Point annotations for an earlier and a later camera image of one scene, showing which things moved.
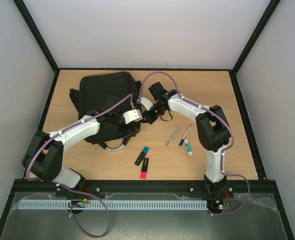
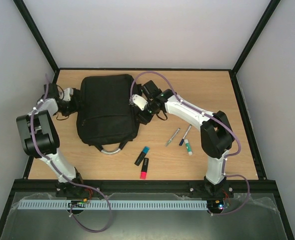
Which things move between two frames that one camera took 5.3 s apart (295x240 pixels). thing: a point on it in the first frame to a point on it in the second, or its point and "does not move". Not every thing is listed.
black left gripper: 118,116 to 75,99
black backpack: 105,98 does not move
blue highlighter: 142,156 does not move
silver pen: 173,136 does not move
